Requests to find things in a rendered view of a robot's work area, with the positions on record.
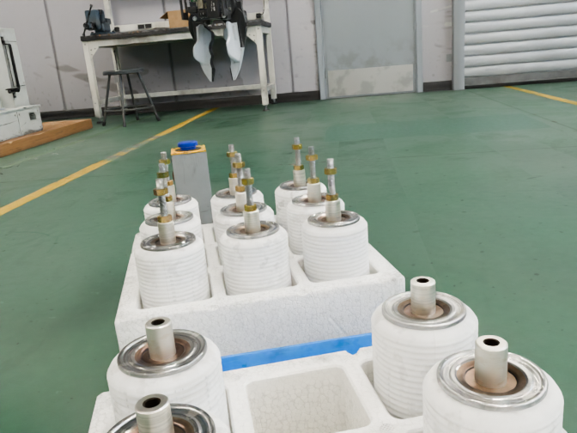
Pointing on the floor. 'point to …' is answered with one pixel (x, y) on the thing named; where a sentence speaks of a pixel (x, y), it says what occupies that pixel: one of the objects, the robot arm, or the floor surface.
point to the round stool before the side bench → (123, 94)
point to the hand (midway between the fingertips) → (223, 72)
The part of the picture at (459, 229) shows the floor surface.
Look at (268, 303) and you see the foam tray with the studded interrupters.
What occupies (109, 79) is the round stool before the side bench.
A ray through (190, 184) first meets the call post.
